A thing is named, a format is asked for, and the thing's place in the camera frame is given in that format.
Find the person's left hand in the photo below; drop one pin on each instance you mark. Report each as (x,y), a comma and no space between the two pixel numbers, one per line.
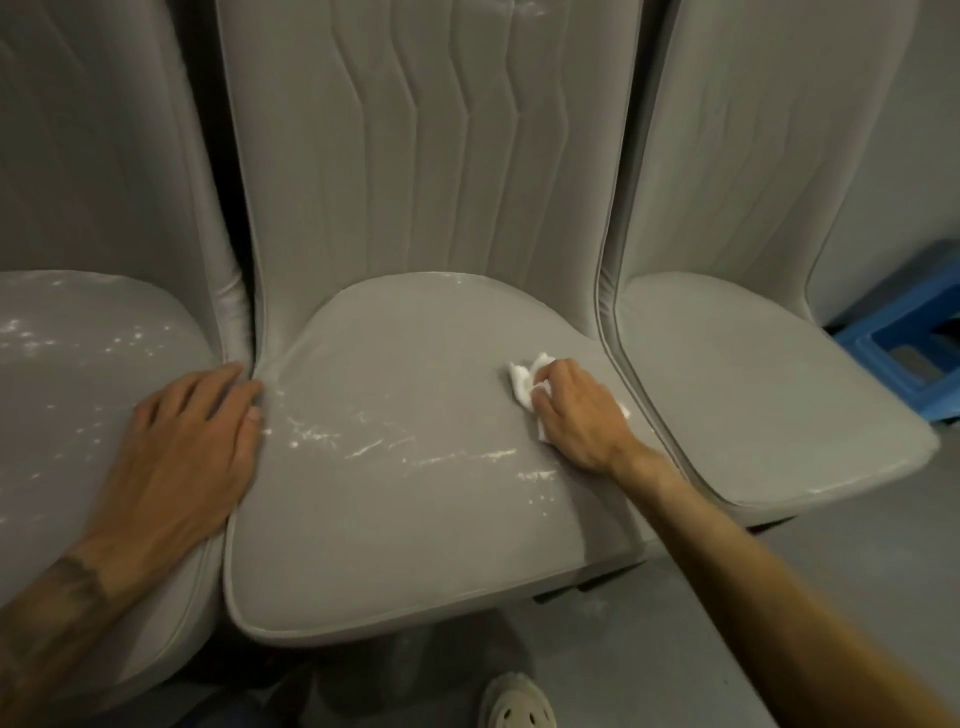
(180,465)

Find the person's right hand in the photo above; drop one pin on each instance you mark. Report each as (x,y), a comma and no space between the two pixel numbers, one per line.
(585,420)

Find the white cleaning cloth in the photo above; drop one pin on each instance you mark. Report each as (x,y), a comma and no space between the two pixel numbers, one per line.
(520,382)

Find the grey padded chair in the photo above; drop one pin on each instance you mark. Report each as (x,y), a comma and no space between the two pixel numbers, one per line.
(750,375)
(390,487)
(75,187)

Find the person's right forearm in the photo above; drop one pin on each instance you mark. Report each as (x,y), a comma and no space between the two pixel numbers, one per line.
(795,615)

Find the blue plastic stool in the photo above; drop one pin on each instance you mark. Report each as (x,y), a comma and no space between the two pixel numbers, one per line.
(862,341)

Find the cream right clog shoe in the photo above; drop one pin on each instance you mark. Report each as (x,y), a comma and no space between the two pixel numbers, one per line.
(517,705)

